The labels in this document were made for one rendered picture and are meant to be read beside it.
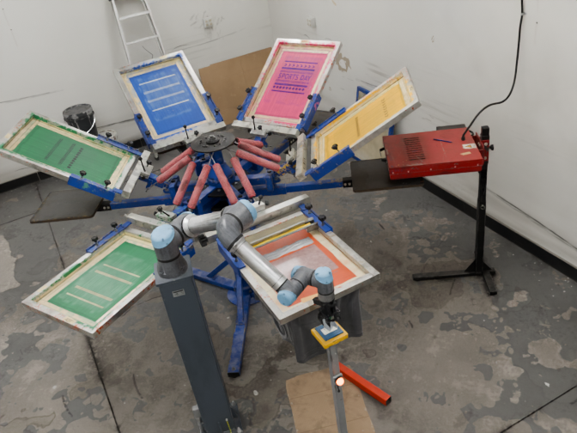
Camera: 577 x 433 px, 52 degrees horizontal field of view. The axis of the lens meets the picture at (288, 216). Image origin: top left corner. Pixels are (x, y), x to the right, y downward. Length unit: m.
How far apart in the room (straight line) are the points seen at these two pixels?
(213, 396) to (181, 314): 0.64
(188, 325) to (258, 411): 0.93
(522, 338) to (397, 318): 0.81
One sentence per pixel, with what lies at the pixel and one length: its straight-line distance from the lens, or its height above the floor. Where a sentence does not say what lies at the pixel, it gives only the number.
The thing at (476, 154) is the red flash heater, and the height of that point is 1.10.
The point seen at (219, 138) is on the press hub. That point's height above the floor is 1.32.
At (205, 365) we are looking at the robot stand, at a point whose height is 0.58.
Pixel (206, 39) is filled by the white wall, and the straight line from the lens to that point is 7.33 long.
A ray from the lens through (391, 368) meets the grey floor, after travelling 3.96.
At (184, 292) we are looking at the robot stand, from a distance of 3.01.
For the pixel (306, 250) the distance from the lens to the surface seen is 3.35.
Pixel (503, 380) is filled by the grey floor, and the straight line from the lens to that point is 3.94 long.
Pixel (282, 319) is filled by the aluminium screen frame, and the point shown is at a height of 0.99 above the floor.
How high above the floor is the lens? 2.94
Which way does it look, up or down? 33 degrees down
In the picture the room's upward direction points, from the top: 9 degrees counter-clockwise
